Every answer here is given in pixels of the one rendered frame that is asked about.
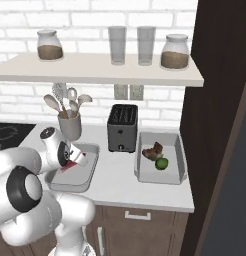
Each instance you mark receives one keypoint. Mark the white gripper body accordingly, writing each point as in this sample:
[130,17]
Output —
[80,159]

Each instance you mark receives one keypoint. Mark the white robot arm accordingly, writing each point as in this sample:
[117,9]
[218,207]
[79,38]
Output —
[35,213]

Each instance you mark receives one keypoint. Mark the red raw steak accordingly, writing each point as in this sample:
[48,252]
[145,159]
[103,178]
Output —
[66,166]

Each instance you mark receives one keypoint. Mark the brown steak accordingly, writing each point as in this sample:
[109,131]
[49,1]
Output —
[154,152]

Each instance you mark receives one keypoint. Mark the grey rectangular tupperware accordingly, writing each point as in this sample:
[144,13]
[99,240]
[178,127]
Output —
[168,173]

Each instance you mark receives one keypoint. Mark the grey utensil pot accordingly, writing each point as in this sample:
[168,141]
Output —
[70,128]

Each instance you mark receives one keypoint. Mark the dark grey toaster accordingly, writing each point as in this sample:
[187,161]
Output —
[122,131]

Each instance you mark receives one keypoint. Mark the pale grey spoon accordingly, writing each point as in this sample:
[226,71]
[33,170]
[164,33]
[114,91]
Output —
[74,106]
[72,94]
[85,98]

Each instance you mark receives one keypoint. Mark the pale wooden spoon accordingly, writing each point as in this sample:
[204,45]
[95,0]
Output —
[52,102]

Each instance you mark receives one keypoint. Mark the grey slotted spatula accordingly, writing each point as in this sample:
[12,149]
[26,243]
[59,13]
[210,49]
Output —
[58,90]

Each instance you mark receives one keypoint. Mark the black hob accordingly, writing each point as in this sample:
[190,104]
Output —
[10,135]

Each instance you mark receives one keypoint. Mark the brown cupboard door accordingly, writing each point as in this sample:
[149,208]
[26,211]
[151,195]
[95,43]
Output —
[93,238]

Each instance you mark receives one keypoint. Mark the brown drawer front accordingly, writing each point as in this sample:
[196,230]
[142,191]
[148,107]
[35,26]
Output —
[145,233]

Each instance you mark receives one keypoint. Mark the glass jar with brown contents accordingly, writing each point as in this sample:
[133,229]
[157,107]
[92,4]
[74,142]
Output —
[49,45]
[175,52]

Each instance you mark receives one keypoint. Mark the clear drinking glass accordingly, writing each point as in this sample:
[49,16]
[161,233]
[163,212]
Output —
[117,45]
[146,45]

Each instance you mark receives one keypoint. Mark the dark brown tall cabinet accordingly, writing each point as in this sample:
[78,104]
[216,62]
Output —
[211,83]

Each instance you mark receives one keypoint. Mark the dark grey cabinet door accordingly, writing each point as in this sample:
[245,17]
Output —
[233,196]

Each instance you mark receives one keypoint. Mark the grey wall socket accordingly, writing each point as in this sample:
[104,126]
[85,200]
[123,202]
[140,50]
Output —
[137,92]
[121,91]

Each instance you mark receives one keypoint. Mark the white wall shelf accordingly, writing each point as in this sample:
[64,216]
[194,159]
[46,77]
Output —
[95,68]

